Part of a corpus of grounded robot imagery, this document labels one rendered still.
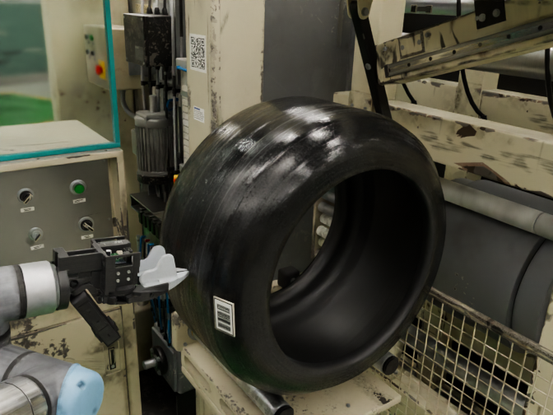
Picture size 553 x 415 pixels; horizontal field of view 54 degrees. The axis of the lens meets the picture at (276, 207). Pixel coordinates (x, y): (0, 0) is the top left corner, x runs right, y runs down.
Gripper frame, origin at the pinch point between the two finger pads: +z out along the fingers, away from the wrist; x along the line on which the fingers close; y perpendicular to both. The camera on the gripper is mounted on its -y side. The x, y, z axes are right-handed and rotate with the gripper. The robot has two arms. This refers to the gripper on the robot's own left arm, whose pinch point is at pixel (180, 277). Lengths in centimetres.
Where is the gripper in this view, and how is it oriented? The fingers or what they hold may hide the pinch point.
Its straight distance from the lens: 91.8
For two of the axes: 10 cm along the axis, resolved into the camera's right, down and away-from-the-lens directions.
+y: 1.2, -9.4, -3.1
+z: 8.1, -0.8, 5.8
